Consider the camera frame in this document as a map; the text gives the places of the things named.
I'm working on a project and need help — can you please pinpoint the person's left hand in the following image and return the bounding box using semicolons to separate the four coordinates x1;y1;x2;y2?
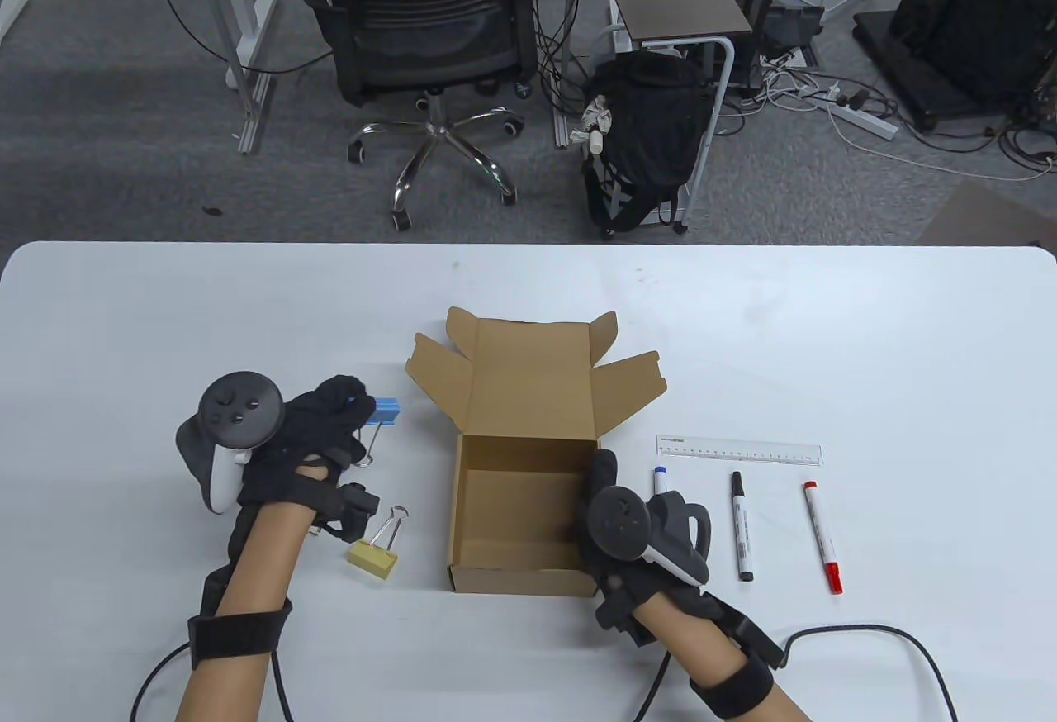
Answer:
236;375;379;526

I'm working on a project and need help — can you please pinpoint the person's right hand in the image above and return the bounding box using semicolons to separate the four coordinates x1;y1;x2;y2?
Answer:
574;448;713;632

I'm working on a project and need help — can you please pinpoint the blue binder clip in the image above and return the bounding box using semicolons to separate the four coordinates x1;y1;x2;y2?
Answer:
347;396;404;468

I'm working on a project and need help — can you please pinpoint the black whiteboard marker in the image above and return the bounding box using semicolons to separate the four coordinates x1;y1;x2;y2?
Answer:
729;470;756;582

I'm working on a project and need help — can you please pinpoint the yellow binder clip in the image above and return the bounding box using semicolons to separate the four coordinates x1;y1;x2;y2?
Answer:
347;506;410;577

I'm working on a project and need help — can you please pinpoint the clear plastic ruler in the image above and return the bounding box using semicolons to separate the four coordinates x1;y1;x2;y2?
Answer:
656;435;823;467

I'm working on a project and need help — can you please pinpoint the red whiteboard marker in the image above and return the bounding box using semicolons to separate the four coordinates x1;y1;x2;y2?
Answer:
803;480;845;595

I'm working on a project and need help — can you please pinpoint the brown cardboard mailer box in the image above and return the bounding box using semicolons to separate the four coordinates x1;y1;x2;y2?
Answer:
405;307;668;596

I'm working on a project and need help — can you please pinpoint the black mesh office chair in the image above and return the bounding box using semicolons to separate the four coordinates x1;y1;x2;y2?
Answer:
292;0;546;231

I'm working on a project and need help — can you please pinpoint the grey right hand controller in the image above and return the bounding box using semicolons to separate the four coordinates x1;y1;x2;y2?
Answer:
584;487;712;587

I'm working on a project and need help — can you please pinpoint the grey hand controller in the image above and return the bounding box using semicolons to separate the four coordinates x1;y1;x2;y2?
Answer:
175;373;287;515
584;487;712;587

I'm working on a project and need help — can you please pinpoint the grey left hand controller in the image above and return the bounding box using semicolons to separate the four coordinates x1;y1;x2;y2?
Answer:
175;373;287;515

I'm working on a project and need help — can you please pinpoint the white backpack charm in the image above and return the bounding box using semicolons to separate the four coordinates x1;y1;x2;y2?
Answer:
578;94;614;154

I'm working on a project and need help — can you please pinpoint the black backpack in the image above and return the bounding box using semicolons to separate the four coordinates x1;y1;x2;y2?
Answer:
581;53;718;240

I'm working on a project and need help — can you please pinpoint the white slim desk leg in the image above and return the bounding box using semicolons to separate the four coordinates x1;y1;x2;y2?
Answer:
552;0;581;149

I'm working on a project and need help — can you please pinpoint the flat brown cardboard sheet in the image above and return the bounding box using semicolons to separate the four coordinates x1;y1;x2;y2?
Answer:
918;179;1057;248

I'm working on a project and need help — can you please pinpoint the white power strip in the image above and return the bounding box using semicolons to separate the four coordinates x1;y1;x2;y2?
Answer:
828;98;899;142

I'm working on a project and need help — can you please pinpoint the black monitor stand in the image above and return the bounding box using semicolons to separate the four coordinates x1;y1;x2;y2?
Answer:
853;0;1057;132

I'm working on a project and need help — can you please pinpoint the black right wrist strap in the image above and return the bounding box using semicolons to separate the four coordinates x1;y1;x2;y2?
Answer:
688;596;787;722

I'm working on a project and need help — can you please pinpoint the black wrist strap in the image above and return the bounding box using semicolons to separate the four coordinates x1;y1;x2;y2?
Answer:
688;596;787;722
187;484;382;670

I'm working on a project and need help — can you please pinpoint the black left wrist strap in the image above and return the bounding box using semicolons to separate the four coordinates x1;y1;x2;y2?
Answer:
187;484;382;670

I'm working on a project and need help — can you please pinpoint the black right glove cable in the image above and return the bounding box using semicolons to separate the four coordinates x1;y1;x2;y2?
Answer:
634;625;960;722

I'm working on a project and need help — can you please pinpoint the black glove cable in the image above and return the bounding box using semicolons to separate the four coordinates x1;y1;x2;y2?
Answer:
634;625;960;722
130;644;295;722

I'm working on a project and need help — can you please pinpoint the black left glove cable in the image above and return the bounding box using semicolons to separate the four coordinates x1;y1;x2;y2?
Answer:
130;644;295;722

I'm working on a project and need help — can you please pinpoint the white desk leg frame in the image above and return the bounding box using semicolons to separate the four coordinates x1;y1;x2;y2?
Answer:
173;0;278;154

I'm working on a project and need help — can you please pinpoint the tangle of floor cables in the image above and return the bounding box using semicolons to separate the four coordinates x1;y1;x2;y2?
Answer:
727;45;1057;182

